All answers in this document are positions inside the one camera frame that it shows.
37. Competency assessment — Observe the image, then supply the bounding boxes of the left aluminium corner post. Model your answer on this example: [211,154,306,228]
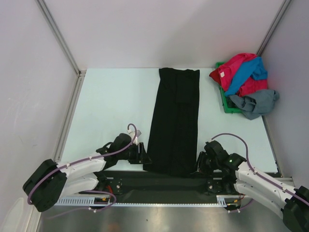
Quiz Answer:
[35,0,82,75]

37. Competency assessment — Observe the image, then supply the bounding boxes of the aluminium frame rail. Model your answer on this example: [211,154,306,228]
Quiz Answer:
[276,177,295,187]

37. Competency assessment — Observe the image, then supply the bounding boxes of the black t shirt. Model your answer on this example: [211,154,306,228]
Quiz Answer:
[143,68,200,177]

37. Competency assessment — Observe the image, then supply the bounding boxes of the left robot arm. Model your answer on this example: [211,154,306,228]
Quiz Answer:
[22,132,152,212]

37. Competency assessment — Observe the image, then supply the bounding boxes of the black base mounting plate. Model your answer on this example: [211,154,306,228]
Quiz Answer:
[95,170,239,201]

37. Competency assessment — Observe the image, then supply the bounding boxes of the right aluminium corner post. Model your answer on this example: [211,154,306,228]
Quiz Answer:
[256,0,294,57]

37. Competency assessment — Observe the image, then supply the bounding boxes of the white slotted cable duct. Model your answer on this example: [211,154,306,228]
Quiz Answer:
[55,195,242,207]

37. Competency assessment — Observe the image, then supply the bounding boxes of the pink t shirt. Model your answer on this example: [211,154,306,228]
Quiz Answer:
[209,53,267,97]

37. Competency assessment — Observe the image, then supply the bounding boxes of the grey t shirt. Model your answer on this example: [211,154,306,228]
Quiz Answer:
[229,89,280,120]

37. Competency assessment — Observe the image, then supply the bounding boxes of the aluminium corner post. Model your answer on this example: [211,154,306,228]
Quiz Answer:
[35,0,82,75]
[256,0,294,57]

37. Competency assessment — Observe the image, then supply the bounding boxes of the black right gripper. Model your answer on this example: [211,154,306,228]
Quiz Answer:
[190,151,219,177]

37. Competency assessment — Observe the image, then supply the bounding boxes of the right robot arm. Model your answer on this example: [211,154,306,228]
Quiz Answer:
[196,140,309,232]

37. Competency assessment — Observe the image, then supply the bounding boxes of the blue t shirt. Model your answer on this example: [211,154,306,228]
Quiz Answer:
[225,57,267,97]

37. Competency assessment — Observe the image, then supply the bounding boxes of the green plastic bin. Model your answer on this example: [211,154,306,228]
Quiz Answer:
[215,61,243,114]

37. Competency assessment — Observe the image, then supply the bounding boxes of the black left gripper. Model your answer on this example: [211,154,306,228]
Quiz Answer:
[117,142,151,164]

